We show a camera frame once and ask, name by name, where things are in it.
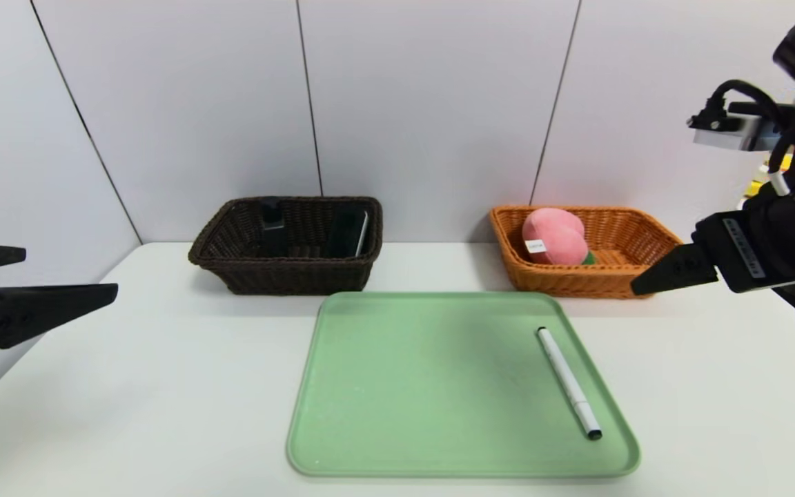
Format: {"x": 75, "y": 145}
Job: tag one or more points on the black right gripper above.
{"x": 737, "y": 250}

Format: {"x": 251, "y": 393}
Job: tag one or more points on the pink plush peach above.
{"x": 556, "y": 235}

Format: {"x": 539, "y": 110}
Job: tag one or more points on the dark green pump bottle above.
{"x": 272, "y": 221}

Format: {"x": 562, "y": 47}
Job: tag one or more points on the orange wicker basket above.
{"x": 618, "y": 279}

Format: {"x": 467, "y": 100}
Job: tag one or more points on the dark brown wicker basket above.
{"x": 232, "y": 269}

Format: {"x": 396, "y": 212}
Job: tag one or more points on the yellow packet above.
{"x": 756, "y": 188}

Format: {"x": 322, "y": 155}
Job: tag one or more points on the white marker pen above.
{"x": 566, "y": 379}

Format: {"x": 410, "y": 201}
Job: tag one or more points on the light green plastic tray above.
{"x": 439, "y": 386}

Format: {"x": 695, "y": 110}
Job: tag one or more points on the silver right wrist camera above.
{"x": 735, "y": 134}

